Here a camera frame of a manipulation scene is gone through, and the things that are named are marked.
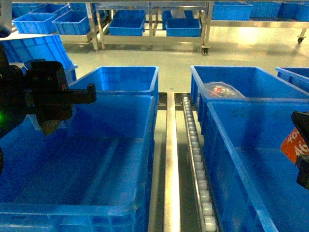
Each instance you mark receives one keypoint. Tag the background blue bin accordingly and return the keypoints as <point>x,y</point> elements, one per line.
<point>181,27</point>
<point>128,23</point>

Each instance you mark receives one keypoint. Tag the blue crate front left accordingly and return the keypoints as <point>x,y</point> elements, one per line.
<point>93,175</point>

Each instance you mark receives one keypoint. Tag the blue crate far left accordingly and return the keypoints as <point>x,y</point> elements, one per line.
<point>48,47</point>

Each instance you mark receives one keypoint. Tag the background blue bin right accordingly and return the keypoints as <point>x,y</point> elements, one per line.
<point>181,27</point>

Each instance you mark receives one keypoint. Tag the centre metal divider rail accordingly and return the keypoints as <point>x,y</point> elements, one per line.
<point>172,214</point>

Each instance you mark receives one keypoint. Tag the blue crate rear right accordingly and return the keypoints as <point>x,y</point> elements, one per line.
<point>253,82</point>

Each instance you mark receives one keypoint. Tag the plastic bag with red parts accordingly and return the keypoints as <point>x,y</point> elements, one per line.
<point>222,90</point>

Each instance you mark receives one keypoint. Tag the background metal shelf rack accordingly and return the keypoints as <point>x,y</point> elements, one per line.
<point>100,13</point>

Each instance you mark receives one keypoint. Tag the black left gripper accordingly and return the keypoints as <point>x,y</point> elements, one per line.
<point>42,93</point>

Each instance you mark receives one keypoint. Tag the blue crate front right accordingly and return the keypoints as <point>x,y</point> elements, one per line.
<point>253,183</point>

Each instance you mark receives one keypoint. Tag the background blue bin left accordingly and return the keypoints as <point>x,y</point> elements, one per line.
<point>128,23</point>

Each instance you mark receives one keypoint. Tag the blue crate rear left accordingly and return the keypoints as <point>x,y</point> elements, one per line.
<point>123,80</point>

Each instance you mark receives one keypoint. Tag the white roller track strip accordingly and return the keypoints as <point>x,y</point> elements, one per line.
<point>205,211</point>

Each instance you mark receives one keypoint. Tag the orange cylinder cap with numbers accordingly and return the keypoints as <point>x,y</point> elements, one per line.
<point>294,146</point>

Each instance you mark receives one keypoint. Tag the blue crate far right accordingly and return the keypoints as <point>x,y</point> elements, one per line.
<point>297,76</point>

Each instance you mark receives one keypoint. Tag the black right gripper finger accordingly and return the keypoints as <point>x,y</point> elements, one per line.
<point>301,122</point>
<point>302,164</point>

